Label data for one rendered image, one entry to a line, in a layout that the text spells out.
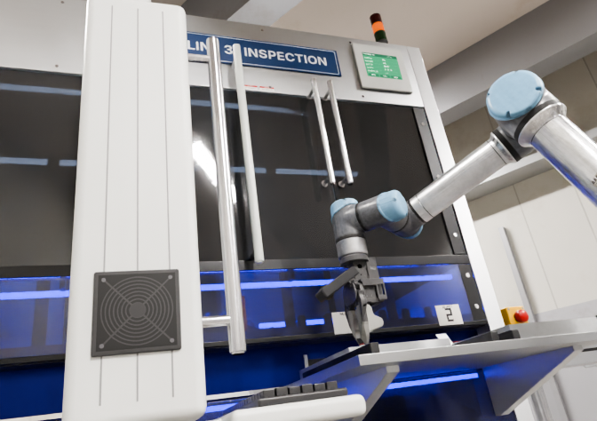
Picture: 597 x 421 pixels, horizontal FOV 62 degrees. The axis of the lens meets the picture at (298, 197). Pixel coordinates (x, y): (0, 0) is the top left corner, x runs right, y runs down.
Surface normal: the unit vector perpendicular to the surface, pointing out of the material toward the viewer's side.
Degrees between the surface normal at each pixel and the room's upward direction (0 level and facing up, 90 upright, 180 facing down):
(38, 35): 90
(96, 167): 90
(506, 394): 90
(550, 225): 90
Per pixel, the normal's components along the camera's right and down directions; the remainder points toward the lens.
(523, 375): -0.94, -0.02
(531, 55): -0.65, -0.24
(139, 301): 0.29, -0.44
